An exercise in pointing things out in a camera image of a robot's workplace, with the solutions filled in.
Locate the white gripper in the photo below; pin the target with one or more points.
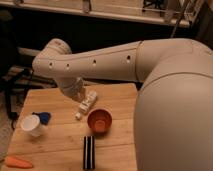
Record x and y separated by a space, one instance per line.
86 104

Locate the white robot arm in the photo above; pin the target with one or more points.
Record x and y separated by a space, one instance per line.
173 117

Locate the white paper cup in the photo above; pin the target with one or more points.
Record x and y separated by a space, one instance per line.
31 124

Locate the blue toy object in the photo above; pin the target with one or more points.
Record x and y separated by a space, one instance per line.
44 117

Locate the wooden shelf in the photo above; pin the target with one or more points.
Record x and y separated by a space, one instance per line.
161 12

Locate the metal pole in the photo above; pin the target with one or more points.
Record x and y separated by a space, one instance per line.
181 14

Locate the black office chair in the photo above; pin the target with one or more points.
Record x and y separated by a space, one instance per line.
9 56

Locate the orange carrot toy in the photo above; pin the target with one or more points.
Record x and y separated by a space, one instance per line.
15 162

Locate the orange ceramic bowl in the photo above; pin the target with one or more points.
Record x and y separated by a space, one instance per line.
99 121

